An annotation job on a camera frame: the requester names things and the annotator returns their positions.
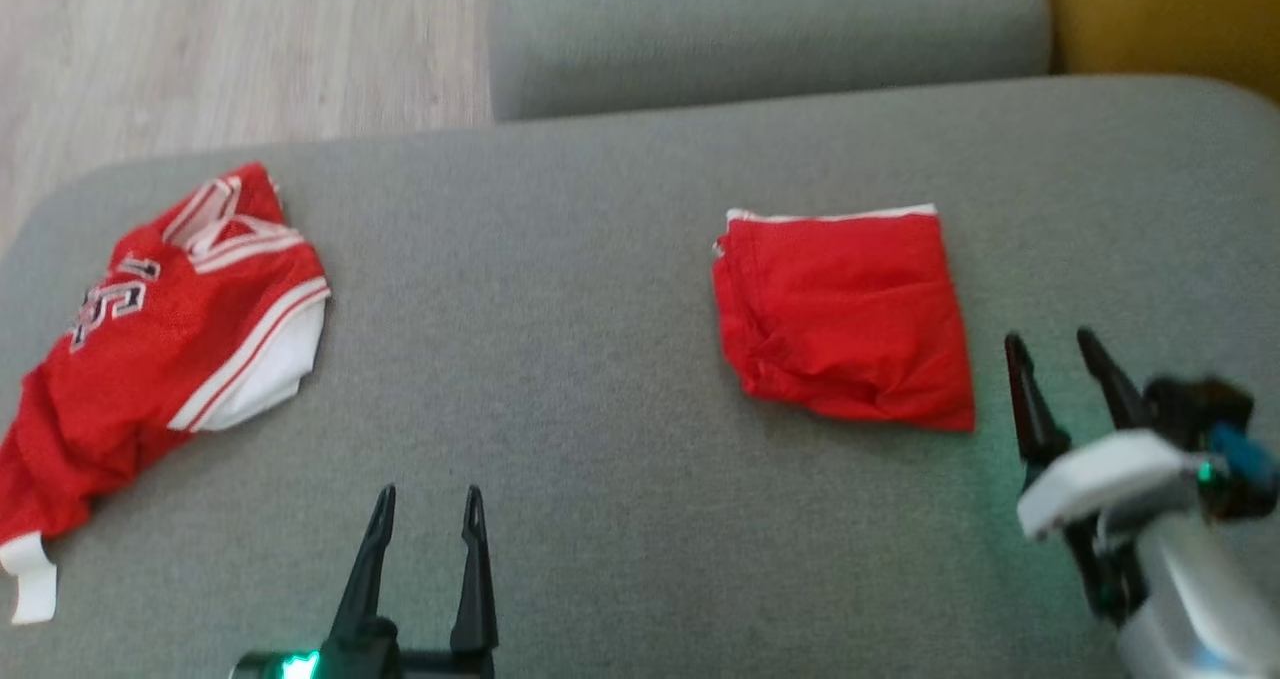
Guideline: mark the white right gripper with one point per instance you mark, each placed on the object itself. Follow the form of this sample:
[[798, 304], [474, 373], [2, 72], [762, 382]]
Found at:
[[1100, 479]]

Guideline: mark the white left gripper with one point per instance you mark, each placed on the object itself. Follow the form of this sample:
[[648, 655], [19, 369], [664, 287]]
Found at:
[[370, 659]]

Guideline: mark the red shorts white trim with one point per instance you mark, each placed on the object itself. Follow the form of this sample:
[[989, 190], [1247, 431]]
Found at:
[[850, 319]]

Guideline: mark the red basketball jersey white sleeves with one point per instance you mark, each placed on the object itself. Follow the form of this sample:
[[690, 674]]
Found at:
[[150, 359]]

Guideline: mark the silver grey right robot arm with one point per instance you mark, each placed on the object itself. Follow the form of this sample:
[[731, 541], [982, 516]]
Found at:
[[1200, 599]]

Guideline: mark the large grey sofa seat cushion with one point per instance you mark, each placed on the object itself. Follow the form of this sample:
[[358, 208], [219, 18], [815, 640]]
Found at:
[[600, 379]]

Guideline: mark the yellow upholstered panel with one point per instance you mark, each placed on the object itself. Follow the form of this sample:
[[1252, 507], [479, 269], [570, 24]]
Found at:
[[1170, 9]]

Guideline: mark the small grey sofa cushion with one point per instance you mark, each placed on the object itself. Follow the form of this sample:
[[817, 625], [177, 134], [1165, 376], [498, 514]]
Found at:
[[760, 29]]

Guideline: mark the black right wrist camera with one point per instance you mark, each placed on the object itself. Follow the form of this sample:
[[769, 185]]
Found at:
[[1190, 404]]

